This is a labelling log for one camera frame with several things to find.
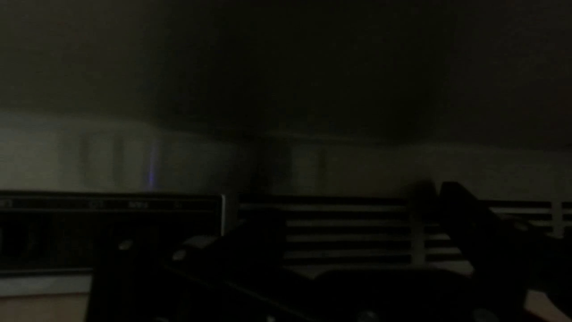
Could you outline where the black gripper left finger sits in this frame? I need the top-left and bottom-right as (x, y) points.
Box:
(88, 189), (383, 322)

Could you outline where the black hood control panel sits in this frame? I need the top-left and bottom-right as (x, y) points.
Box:
(0, 189), (229, 275)

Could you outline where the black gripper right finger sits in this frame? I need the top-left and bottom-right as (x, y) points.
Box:
(431, 179), (572, 322)

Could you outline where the stainless steel range hood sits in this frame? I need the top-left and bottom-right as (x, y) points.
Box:
(0, 0), (572, 300)

